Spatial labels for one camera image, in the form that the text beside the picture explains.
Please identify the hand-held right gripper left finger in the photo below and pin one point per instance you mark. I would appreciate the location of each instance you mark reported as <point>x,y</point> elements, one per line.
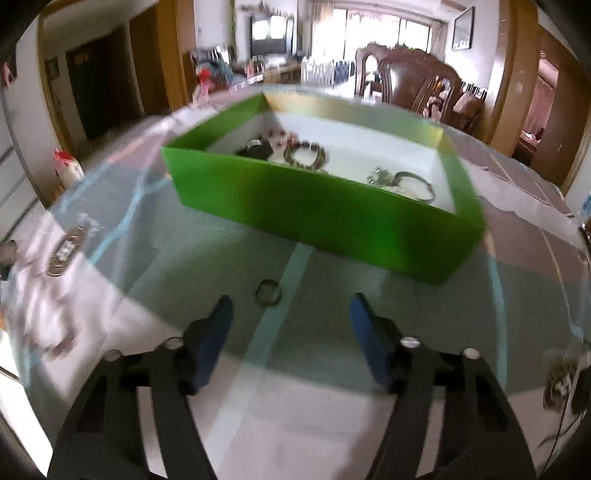
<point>214,341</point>

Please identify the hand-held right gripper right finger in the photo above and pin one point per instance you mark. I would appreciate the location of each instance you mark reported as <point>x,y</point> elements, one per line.
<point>369,341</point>

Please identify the green cardboard box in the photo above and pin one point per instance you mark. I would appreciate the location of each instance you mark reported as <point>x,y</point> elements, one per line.
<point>323,217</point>

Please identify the clear glass bangle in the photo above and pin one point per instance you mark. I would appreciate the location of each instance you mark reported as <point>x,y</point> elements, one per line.
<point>429,189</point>

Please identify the dark jewelry piece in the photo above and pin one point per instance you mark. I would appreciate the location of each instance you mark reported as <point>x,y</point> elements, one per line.
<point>258,150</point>

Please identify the checked tablecloth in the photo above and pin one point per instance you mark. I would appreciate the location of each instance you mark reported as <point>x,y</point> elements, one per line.
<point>300,415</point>

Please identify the red white paper bag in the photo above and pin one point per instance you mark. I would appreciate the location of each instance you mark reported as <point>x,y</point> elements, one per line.
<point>69,166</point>

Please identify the wooden chair with cushion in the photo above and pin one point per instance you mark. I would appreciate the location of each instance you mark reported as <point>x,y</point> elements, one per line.
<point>468,108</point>

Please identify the plastic water bottle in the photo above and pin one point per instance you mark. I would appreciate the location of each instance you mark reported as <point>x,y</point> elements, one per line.
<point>586,205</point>

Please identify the pink plush toy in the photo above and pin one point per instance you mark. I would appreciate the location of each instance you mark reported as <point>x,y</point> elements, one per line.
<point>203,81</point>

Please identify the white baby fence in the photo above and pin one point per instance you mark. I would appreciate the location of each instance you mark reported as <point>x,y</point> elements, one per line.
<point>323,71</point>

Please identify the carved wooden chair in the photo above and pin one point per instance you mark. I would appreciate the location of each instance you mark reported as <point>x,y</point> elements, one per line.
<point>411,69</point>

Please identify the blue clothes pile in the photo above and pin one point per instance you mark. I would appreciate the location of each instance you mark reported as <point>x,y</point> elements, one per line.
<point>221,64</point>

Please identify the wooden television cabinet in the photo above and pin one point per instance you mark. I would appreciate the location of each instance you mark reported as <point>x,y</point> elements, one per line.
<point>286,71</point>

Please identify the flat screen television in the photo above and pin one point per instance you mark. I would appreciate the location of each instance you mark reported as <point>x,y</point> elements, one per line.
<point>268,32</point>

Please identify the green ivy vine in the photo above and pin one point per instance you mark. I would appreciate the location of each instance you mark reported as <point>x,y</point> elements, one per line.
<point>234,27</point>

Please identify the beige curtain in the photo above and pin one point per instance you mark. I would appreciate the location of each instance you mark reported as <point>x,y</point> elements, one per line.
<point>318,14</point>

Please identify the framed wall picture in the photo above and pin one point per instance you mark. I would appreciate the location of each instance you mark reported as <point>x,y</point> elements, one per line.
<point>463,30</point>

